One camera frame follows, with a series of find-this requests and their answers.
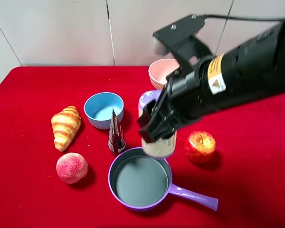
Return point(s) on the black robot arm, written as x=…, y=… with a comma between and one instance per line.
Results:
x=253, y=70

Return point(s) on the pink toy peach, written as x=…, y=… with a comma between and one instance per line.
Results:
x=71, y=167

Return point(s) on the red toy apple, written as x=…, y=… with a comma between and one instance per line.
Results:
x=200, y=147

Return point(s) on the purple garbage bag roll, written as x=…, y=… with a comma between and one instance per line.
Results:
x=163, y=148

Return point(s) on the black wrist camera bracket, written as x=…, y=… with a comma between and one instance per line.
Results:
x=179, y=39

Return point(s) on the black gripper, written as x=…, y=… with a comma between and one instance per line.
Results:
x=183, y=100

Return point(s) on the pink bowl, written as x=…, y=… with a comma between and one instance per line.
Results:
x=159, y=69

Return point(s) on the blue bowl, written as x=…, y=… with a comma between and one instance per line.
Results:
x=99, y=108

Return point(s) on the purple toy frying pan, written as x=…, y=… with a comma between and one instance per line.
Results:
x=140, y=182

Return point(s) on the red tablecloth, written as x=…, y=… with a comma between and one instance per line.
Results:
x=246, y=172

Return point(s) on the toy croissant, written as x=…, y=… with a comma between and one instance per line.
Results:
x=65, y=125

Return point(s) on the dark cone snack packet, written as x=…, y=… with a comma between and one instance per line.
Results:
x=116, y=140

